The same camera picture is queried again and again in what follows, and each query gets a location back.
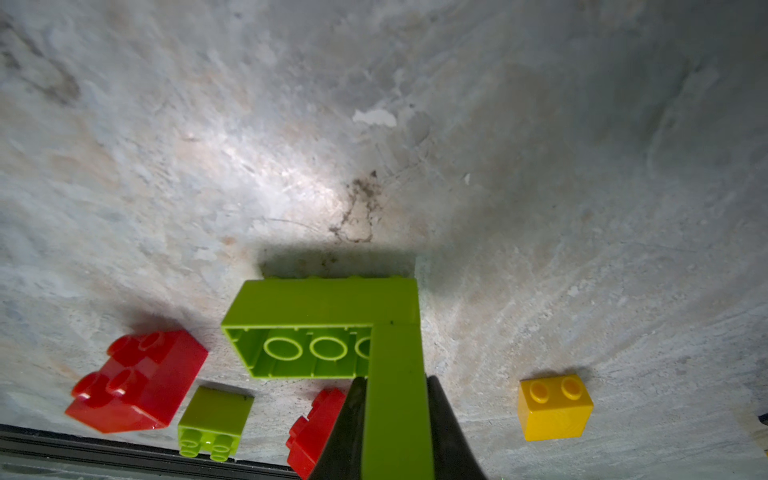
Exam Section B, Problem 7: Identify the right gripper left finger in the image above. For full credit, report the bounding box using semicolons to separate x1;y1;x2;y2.
309;377;367;480

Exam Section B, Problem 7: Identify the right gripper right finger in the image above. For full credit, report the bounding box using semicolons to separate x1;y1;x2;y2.
427;376;487;480

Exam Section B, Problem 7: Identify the yellow brick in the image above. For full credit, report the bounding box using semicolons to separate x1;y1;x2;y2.
518;375;594;442

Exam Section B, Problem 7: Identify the large lime 2x4 brick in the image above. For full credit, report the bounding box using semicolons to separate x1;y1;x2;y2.
221;277;419;380

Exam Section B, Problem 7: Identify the tall lime brick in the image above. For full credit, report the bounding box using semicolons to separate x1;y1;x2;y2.
361;278;435;479

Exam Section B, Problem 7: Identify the red brick right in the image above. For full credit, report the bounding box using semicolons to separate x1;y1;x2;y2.
286;388;346;479

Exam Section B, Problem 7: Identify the red brick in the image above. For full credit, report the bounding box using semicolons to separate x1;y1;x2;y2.
286;388;346;479
65;330;208;434

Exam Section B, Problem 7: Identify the lime 2x2 brick front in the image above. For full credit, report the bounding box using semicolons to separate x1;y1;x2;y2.
178;386;254;462

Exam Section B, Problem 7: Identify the red brick left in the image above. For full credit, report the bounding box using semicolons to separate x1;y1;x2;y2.
65;330;208;434

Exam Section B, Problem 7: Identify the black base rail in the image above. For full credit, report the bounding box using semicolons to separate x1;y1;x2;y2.
1;424;297;479

